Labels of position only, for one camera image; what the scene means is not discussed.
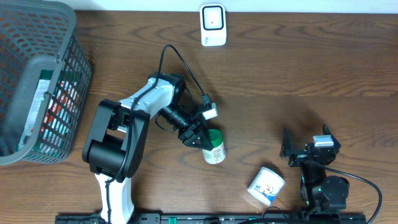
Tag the white barcode scanner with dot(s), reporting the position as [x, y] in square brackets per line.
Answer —
[213, 25]

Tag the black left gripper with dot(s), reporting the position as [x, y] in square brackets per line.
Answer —
[189, 140]

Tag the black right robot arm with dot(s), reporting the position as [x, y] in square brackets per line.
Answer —
[323, 194]

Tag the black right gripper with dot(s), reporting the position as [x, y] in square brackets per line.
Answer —
[287, 145]

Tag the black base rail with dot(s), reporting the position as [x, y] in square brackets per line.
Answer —
[273, 217]

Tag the green lid white jar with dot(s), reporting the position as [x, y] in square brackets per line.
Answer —
[218, 153]

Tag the white blue labelled jar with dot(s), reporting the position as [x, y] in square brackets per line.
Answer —
[266, 186]

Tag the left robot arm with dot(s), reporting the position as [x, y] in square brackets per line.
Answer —
[115, 144]

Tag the grey plastic mesh basket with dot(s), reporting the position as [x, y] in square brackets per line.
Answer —
[45, 78]

